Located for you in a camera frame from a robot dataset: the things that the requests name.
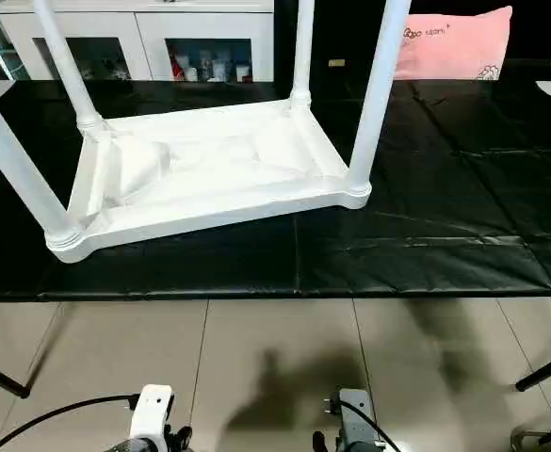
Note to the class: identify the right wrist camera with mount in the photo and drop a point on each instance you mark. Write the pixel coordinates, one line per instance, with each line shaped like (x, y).
(355, 422)

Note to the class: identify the black work mat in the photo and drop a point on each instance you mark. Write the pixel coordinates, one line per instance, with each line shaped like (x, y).
(445, 188)

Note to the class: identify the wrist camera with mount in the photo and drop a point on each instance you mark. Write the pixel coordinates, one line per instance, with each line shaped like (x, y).
(355, 422)
(153, 414)

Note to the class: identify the white cabinet with glass doors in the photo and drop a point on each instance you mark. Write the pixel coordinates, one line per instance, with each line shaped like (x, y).
(134, 38)

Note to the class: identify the black furniture with yellow label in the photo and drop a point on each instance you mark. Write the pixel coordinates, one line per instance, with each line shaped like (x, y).
(350, 38)

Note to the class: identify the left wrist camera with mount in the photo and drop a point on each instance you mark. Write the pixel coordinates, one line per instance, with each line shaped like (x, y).
(153, 414)

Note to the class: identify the grey metal frame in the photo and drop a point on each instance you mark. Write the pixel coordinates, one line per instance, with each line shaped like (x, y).
(543, 439)

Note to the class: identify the black tripod stand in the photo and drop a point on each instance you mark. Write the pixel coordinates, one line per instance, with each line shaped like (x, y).
(2, 377)

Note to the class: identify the pink pillow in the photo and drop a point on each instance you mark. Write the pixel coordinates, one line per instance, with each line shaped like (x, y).
(454, 45)

